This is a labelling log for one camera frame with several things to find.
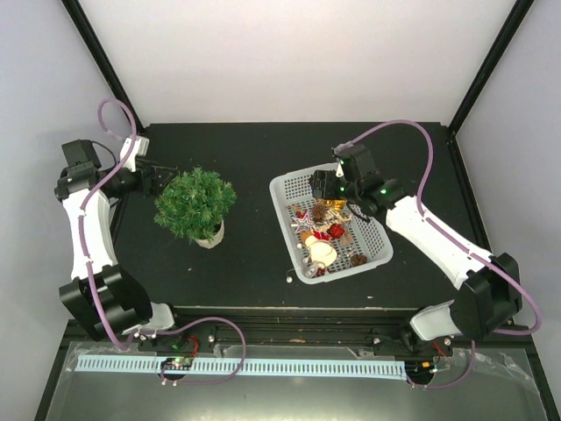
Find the white ball string lights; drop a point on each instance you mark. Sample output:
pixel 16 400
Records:
pixel 306 270

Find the brown pine cone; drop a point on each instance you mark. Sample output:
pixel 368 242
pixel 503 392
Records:
pixel 358 260
pixel 319 212

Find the white plastic basket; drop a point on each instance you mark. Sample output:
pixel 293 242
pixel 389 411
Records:
pixel 291 192

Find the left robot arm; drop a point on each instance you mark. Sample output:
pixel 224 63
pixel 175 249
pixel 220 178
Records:
pixel 100 289

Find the burlap sack ornament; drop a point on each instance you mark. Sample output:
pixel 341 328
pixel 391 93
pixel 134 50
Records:
pixel 346 240

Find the white tree pot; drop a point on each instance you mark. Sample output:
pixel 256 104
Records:
pixel 214 239

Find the silver red star ornament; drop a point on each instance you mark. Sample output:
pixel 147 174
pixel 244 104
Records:
pixel 302 222

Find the wooden merry christmas sign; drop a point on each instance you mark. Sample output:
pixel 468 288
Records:
pixel 332 217

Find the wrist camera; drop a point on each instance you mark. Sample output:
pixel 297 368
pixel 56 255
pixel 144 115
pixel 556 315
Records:
pixel 135 147
pixel 356 162

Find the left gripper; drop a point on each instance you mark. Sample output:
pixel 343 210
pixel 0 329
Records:
pixel 153 187

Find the black aluminium frame rail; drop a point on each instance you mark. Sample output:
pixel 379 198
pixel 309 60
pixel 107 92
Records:
pixel 380 330

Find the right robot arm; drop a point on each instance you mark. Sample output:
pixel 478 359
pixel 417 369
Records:
pixel 488 286

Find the white snowman ornament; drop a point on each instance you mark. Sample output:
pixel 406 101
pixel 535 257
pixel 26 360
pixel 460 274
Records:
pixel 320 251

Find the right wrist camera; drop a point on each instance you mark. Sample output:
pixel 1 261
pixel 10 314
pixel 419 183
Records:
pixel 356 162

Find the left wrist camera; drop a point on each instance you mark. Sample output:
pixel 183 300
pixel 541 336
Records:
pixel 135 147

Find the white slotted cable duct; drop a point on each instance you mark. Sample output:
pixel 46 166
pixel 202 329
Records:
pixel 183 367

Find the small green christmas tree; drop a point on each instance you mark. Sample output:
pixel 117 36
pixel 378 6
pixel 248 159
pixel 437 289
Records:
pixel 193 203

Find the gold foil gift box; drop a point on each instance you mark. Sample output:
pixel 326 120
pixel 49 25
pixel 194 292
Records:
pixel 338 204

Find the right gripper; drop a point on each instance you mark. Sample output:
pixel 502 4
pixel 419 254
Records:
pixel 322 181

